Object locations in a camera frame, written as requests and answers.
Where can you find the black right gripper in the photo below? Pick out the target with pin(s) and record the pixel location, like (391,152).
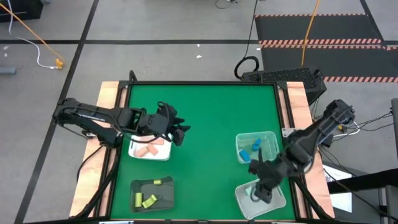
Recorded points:
(270,171)

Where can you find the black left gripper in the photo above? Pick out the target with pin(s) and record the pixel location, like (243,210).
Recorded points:
(158,121)

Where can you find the frosted white bin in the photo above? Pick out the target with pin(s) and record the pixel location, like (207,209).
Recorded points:
(248,208)

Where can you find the long wooden block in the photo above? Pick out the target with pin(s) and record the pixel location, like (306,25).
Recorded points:
(159,142)

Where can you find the small wooden block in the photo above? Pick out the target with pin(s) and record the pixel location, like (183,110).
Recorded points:
(141,152)
(152,149)

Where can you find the yellow cube block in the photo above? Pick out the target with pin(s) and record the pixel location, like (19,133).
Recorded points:
(157,182)

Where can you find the yellow arch block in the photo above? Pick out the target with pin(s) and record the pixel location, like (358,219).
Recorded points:
(149,201)

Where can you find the yellow cylinder block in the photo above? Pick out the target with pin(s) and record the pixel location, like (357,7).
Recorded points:
(138,200)

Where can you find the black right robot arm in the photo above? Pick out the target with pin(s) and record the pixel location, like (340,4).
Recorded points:
(311,137)

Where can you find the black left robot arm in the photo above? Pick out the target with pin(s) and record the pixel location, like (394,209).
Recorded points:
(93,113)

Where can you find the white opaque tray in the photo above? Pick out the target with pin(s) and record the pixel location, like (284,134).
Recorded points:
(163,154)

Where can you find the green table mat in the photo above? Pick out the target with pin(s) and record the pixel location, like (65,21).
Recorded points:
(211,124)

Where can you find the blue rectangular block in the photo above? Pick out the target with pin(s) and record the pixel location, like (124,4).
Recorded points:
(244,155)

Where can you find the clear transparent bin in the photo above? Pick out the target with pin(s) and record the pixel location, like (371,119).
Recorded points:
(270,143)

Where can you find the dark grey transparent bin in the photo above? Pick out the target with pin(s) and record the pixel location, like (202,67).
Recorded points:
(164,193)

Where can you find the white sheet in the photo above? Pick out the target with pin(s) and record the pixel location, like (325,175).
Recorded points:
(342,202)

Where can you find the black power adapter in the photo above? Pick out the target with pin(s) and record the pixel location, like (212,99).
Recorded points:
(328,142)

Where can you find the black beam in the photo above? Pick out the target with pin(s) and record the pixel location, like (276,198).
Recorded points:
(367,180)

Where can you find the black hazard-striped floor mat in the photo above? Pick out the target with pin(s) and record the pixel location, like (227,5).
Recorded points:
(311,28)
(342,60)

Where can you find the grey flat bar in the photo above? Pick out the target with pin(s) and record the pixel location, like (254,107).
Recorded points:
(7,70)

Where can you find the black box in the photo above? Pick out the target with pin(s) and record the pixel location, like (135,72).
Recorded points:
(18,11)

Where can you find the black metal table frame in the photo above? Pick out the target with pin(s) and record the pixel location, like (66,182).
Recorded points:
(186,82)

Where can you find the silver metal bracket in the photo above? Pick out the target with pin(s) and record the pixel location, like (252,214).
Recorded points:
(286,132)

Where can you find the grey post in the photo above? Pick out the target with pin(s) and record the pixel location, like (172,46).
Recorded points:
(395,124)

